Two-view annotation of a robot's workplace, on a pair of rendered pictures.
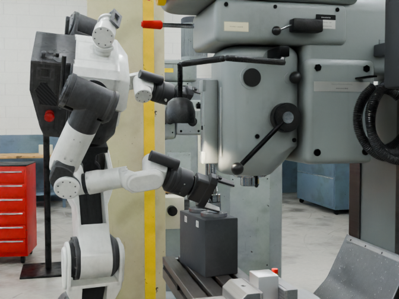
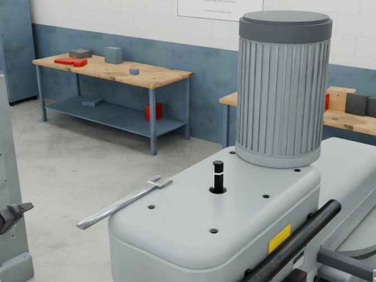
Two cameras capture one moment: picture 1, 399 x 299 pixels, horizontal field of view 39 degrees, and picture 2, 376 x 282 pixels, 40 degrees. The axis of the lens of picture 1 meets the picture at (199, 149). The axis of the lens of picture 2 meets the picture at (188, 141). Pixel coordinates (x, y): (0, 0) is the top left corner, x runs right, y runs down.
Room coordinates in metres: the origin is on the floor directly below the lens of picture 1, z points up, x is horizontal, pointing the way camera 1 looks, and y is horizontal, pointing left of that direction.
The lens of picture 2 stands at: (0.74, 0.49, 2.36)
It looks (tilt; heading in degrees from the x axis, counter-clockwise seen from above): 21 degrees down; 322
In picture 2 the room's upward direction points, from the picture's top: straight up
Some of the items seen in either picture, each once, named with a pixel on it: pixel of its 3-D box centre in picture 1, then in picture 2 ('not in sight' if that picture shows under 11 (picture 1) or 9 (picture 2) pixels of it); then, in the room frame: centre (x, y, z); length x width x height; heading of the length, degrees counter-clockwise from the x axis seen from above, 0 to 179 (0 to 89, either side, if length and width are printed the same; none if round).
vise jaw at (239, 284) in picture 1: (241, 293); not in sight; (1.32, -0.10, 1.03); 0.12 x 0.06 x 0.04; 16
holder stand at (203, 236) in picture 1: (207, 238); not in sight; (1.89, -0.03, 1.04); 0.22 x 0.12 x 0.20; 24
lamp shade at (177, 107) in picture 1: (180, 110); not in sight; (1.32, 0.05, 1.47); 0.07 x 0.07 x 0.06
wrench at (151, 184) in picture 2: not in sight; (126, 200); (1.51, 0.04, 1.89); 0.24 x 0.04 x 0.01; 106
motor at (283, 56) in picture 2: not in sight; (281, 87); (1.50, -0.37, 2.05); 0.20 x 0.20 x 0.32
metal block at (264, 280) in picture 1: (263, 285); not in sight; (1.33, -0.16, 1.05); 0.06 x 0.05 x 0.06; 16
